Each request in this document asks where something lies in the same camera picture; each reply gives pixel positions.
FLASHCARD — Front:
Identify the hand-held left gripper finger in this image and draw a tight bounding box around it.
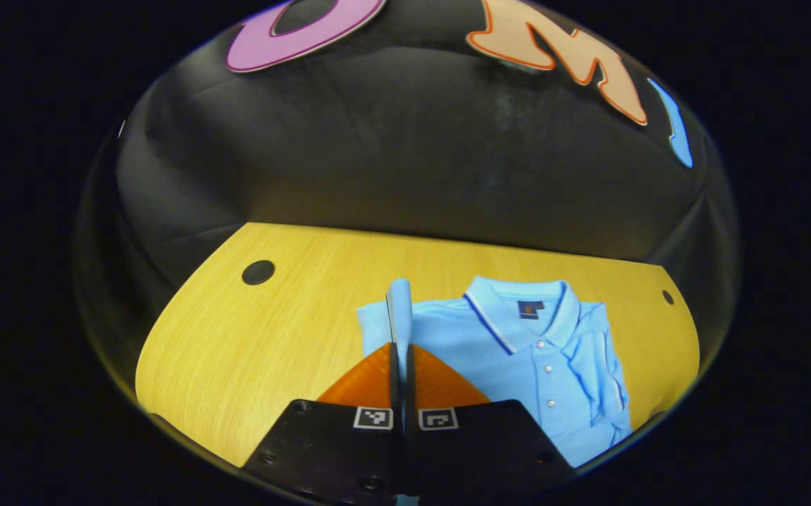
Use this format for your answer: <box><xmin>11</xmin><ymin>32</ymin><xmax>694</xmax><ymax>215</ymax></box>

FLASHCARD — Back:
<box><xmin>240</xmin><ymin>342</ymin><xmax>403</xmax><ymax>506</ymax></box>
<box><xmin>405</xmin><ymin>344</ymin><xmax>576</xmax><ymax>501</ymax></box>

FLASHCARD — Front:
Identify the light blue T-shirt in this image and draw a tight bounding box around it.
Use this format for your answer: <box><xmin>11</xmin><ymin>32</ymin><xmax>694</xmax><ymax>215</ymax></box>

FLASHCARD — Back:
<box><xmin>356</xmin><ymin>275</ymin><xmax>635</xmax><ymax>506</ymax></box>

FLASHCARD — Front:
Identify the black backdrop cloth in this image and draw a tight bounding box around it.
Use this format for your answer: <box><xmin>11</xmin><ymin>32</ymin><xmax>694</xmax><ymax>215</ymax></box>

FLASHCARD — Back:
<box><xmin>72</xmin><ymin>0</ymin><xmax>741</xmax><ymax>384</ymax></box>

